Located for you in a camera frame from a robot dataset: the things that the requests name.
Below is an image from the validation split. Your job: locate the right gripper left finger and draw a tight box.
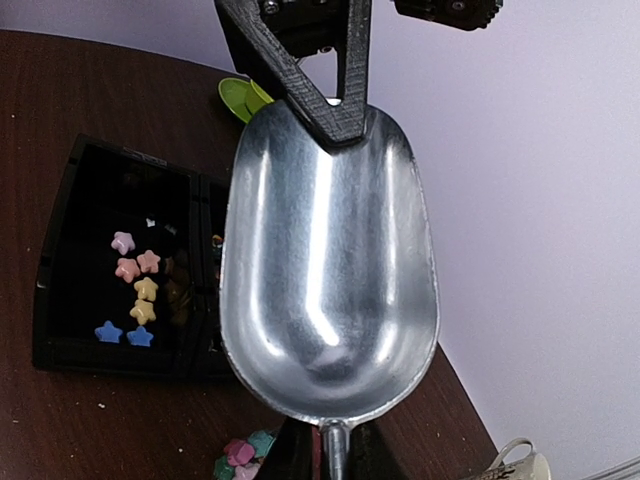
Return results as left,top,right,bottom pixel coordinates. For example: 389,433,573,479
255,417,321,480

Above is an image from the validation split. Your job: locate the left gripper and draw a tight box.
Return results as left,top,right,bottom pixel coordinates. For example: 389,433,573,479
214,0,503,147

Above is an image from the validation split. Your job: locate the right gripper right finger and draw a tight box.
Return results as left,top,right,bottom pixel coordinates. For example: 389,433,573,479
349,421,400,480

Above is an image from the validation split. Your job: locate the clear plastic jar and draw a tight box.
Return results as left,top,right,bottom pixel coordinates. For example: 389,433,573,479
212,430,278,480

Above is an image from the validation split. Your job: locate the metal scoop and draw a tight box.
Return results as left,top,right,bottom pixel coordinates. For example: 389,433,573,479
219,101,440,479

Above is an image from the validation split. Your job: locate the pile of star candies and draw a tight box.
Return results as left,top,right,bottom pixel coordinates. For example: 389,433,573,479
88,231,160,349

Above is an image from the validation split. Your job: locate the black three-compartment candy tray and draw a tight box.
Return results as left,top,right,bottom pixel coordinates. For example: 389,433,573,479
32,135,231,381

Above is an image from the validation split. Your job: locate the green bowl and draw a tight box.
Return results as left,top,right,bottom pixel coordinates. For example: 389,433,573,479
245,80,274,115

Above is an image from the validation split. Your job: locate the green plate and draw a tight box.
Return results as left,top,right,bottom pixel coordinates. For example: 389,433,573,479
218,77,265,124

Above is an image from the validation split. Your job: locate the patterned ceramic mug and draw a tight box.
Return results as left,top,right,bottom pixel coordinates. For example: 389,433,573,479
473,437,552,480

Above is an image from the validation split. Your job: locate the pile of swirl lollipops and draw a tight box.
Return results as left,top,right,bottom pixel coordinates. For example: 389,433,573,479
211,234,224,281

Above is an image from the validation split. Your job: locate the right aluminium frame post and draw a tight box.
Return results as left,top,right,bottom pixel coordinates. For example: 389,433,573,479
585,459,640,480

